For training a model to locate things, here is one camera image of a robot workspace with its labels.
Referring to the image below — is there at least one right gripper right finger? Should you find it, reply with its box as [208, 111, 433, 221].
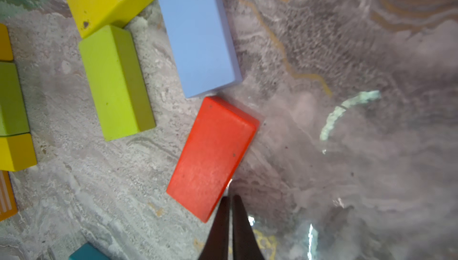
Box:
[232, 194, 264, 260]

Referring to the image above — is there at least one orange block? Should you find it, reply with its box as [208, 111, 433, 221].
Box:
[0, 171, 18, 221]

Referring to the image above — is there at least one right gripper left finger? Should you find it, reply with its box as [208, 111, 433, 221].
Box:
[198, 196, 230, 260]

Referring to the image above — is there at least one light green block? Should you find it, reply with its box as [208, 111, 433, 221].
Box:
[79, 25, 156, 142]
[1, 62, 30, 136]

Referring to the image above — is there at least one yellow block top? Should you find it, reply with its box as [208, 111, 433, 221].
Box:
[0, 24, 14, 62]

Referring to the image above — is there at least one light blue block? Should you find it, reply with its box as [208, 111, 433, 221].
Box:
[158, 0, 243, 98]

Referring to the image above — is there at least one red block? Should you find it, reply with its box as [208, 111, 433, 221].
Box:
[167, 96, 260, 223]

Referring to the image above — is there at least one teal block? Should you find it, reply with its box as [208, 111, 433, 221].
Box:
[69, 243, 110, 260]

